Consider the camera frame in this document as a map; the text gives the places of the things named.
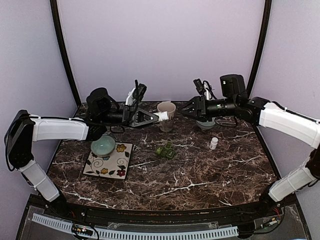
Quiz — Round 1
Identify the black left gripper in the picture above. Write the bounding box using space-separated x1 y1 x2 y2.
99 104 161 129

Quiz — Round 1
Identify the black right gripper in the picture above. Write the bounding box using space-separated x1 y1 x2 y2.
178 95 238 122

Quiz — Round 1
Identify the white pill bottle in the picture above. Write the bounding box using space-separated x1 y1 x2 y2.
209 137 219 150
154 111 170 122

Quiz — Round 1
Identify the green weekly pill organizer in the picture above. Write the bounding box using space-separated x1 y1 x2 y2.
155 141 176 160

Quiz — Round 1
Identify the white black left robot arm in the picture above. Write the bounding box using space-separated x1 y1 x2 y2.
4 84 163 218

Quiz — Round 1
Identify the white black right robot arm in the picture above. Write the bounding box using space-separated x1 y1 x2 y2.
178 74 320 217

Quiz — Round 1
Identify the striped light blue bowl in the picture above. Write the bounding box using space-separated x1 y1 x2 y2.
196 121 216 131

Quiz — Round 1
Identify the white mug with coral pattern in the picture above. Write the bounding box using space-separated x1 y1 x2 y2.
157 101 176 133

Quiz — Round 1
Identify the plain celadon green bowl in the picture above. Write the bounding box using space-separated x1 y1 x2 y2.
90 135 116 157

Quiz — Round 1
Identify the square floral plate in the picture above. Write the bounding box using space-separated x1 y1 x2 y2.
82 142 134 180

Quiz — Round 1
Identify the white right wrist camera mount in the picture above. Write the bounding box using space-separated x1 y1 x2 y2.
203 84 213 101

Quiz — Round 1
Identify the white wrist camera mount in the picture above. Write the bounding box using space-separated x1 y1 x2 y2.
203 84 213 101
125 87 136 106

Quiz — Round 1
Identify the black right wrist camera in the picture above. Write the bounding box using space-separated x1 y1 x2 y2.
193 78 205 95

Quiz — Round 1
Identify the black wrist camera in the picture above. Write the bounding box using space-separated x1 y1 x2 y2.
134 79 147 101
193 78 205 95

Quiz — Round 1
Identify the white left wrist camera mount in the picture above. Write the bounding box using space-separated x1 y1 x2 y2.
125 87 136 106

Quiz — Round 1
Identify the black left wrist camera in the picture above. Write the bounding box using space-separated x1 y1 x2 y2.
134 79 147 101

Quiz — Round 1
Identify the black frame post right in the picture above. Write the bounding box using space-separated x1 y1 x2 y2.
246 0 272 96

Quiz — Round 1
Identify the black frame post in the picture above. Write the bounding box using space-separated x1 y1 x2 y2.
49 0 82 107
246 0 272 96

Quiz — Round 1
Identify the black front table rail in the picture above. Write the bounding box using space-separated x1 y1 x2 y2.
24 193 298 230

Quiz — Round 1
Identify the white slotted cable duct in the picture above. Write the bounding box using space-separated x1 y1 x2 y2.
31 213 239 240

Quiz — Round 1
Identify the black frame post left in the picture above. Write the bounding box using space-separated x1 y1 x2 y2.
49 0 82 107

